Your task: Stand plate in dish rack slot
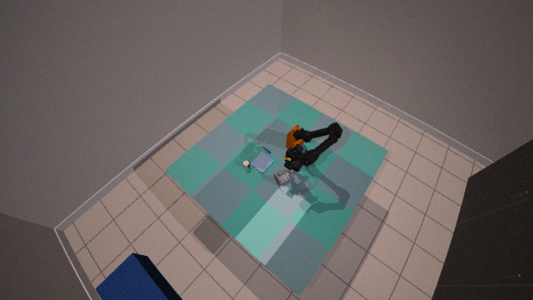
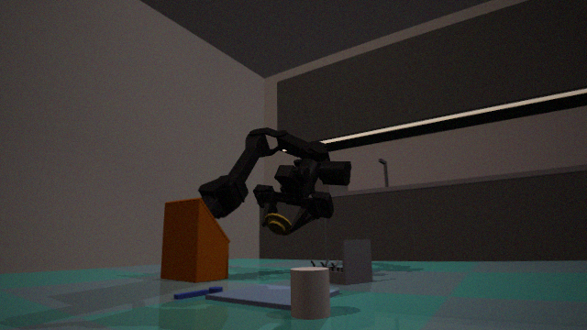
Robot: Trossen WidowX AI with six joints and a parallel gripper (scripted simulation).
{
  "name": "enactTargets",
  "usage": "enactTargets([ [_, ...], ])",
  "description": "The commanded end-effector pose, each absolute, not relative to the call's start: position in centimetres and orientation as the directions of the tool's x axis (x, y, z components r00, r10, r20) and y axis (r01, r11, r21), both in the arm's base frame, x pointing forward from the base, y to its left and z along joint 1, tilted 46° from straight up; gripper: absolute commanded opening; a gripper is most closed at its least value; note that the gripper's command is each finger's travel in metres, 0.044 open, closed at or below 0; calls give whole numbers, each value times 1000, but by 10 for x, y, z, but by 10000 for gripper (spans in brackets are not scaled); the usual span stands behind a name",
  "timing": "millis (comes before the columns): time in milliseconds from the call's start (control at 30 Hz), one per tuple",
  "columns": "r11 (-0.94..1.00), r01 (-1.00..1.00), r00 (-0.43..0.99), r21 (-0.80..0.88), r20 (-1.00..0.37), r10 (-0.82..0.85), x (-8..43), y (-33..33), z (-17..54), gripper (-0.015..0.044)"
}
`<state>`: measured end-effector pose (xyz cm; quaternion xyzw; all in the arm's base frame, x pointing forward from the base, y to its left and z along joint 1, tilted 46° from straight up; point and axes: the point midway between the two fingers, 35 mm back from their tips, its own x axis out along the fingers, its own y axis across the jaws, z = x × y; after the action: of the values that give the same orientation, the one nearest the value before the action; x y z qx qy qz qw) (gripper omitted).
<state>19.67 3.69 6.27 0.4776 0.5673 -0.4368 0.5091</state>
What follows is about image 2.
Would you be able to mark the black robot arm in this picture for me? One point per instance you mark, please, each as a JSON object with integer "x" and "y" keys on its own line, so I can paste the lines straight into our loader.
{"x": 224, "y": 195}

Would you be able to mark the blue-grey rectangular mat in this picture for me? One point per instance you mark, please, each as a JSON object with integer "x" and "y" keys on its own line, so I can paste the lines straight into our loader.
{"x": 266, "y": 295}

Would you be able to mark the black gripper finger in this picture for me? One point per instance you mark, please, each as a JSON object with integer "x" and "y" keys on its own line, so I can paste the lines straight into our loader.
{"x": 307, "y": 213}
{"x": 269, "y": 206}

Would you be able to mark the yellow round plate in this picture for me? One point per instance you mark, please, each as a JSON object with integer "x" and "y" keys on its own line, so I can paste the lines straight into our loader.
{"x": 278, "y": 224}

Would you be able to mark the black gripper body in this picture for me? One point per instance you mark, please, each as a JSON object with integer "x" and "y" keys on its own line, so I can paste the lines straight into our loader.
{"x": 292, "y": 196}

